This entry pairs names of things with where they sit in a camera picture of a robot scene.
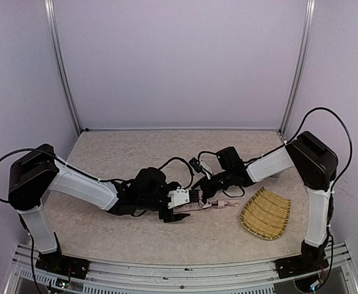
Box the pink and black folding umbrella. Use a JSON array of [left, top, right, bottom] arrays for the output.
[[173, 199, 238, 213]]

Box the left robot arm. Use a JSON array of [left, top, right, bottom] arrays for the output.
[[8, 144, 190, 277]]

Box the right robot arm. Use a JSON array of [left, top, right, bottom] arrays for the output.
[[190, 131, 338, 273]]

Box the woven bamboo tray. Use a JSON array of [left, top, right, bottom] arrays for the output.
[[240, 187, 291, 241]]

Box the white and blue cup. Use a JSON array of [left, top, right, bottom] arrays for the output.
[[270, 172, 283, 179]]

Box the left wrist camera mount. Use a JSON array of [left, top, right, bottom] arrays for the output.
[[167, 187, 202, 209]]

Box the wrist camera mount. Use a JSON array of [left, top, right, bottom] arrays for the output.
[[189, 157, 214, 179], [167, 187, 202, 209]]

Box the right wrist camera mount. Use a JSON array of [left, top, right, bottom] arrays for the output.
[[189, 157, 214, 179]]

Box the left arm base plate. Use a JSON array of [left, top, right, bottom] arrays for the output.
[[36, 255, 90, 280]]

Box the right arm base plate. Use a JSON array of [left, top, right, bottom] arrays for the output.
[[275, 255, 329, 279]]

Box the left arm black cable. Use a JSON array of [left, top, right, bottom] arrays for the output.
[[0, 149, 60, 203]]

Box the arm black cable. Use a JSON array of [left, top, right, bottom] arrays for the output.
[[0, 149, 60, 203], [289, 107, 353, 190]]

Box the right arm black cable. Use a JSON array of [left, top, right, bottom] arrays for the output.
[[289, 107, 353, 190]]

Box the aluminium front rail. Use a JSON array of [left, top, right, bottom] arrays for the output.
[[1, 243, 358, 293]]

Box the right aluminium corner post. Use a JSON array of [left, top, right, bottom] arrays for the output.
[[279, 0, 316, 137]]

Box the aluminium corner post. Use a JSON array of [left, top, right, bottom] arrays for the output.
[[279, 0, 316, 137], [44, 0, 83, 136]]

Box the left aluminium corner post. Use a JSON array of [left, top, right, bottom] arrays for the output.
[[44, 0, 83, 136]]

